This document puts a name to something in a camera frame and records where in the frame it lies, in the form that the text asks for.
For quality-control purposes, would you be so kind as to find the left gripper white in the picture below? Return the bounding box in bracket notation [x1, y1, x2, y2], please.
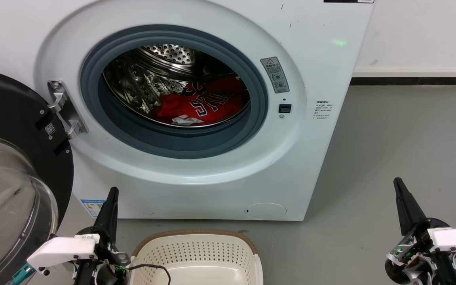
[27, 187, 131, 277]

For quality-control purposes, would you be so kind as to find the white garment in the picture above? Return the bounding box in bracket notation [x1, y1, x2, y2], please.
[171, 115, 205, 126]

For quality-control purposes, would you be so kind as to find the red basketball jersey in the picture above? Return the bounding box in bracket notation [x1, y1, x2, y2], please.
[149, 76, 250, 126]

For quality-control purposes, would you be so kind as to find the cream perforated laundry basket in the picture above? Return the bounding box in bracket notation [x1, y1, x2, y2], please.
[129, 230, 264, 285]

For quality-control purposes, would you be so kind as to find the stainless steel washing machine drum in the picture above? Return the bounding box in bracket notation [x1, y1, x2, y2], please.
[103, 44, 251, 128]

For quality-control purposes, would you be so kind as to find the black washer door with glass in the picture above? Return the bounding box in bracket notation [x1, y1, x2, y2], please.
[0, 67, 74, 285]

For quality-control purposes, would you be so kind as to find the blue energy label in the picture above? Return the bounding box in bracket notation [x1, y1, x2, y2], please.
[80, 199, 106, 218]

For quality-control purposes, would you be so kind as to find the grey rubber door gasket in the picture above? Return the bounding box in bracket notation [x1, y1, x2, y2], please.
[80, 25, 269, 160]

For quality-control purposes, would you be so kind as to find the silver metal door hinge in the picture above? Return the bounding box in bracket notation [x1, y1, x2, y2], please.
[47, 80, 89, 140]

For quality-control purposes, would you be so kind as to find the white and black baseboard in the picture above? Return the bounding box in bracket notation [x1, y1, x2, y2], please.
[350, 65, 456, 86]

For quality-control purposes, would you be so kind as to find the round white filter cover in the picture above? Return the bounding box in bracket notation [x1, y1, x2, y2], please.
[244, 203, 287, 220]

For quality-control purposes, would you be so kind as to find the white front-load washing machine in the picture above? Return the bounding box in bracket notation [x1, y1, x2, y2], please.
[0, 0, 376, 221]

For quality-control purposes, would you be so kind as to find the grey warning sticker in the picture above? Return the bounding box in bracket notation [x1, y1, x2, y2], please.
[260, 57, 290, 94]

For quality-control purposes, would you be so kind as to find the thin black cable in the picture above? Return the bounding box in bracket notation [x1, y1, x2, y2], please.
[127, 264, 172, 285]

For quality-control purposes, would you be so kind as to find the teal cable connector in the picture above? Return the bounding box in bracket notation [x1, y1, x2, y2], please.
[11, 264, 35, 285]

